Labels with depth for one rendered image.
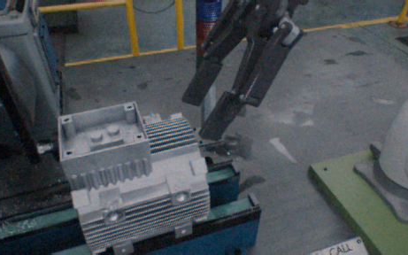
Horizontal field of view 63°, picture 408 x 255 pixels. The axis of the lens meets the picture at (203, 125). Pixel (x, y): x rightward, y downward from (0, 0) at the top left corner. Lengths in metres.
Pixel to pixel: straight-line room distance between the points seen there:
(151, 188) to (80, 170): 0.11
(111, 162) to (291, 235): 0.47
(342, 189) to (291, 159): 0.16
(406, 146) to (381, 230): 0.19
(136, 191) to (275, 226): 0.39
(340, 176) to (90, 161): 0.63
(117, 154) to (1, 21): 0.52
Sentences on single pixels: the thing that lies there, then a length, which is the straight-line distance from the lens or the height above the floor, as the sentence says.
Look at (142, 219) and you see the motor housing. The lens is 0.54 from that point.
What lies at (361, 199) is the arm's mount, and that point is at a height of 0.83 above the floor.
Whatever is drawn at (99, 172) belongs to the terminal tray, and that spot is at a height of 1.11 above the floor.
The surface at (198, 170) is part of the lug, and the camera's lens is 0.52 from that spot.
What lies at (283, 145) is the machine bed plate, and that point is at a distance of 1.00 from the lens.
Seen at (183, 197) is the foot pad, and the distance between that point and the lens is 0.52.
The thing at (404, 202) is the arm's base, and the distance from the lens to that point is 0.89.
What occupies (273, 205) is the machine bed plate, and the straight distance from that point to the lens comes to 0.85.
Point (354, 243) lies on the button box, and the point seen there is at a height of 1.08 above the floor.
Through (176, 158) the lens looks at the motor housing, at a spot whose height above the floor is 1.08.
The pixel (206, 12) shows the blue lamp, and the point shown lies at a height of 1.19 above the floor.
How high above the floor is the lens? 1.46
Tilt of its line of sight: 40 degrees down
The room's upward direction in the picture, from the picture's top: straight up
